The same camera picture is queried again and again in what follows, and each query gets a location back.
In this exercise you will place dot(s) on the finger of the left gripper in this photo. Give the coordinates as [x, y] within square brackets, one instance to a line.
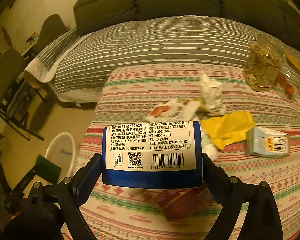
[44, 169]

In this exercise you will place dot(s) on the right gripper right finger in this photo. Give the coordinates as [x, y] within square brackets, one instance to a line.
[262, 220]

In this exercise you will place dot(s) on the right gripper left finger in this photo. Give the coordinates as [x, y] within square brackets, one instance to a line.
[52, 206]

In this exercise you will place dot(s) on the light blue milk carton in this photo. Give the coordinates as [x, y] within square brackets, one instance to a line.
[267, 143]

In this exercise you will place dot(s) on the yellow wrapper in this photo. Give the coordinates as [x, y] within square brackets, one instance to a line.
[228, 129]

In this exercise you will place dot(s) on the blue white food box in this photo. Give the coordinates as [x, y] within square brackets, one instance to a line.
[153, 155]

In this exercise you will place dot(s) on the white tissue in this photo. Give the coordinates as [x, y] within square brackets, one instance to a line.
[211, 95]

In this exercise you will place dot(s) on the red white snack wrapper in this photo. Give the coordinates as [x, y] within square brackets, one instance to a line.
[174, 110]

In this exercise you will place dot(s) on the white trash bin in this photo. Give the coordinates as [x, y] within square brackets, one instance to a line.
[63, 151]

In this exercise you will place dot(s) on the dark dining chair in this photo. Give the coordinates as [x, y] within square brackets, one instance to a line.
[15, 93]
[51, 29]

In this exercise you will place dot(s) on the patterned pink green tablecloth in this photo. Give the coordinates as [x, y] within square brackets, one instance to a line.
[128, 96]

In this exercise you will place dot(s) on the grey striped quilt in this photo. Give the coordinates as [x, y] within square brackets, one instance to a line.
[76, 67]

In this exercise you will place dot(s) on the glass jar with wooden lid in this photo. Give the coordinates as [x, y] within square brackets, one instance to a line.
[287, 82]

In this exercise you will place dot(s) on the jar of seeds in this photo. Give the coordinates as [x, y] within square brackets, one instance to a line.
[263, 64]

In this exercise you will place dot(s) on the dark grey sofa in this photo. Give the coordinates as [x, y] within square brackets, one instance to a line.
[275, 17]

